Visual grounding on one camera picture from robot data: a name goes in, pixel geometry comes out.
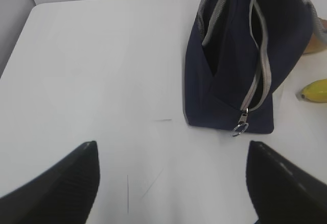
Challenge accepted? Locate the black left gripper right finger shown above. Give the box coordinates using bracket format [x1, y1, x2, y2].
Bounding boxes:
[246, 141, 326, 223]

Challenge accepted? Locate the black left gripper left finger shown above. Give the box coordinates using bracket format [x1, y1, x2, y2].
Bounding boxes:
[1, 141, 100, 223]

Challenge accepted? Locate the yellow banana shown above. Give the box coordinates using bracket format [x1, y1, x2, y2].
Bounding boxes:
[300, 79, 327, 103]

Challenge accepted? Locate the brown bread roll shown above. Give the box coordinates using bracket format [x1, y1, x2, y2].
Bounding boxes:
[303, 17, 326, 55]

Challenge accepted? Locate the navy insulated lunch bag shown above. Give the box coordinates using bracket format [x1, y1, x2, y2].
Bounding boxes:
[183, 0, 326, 136]

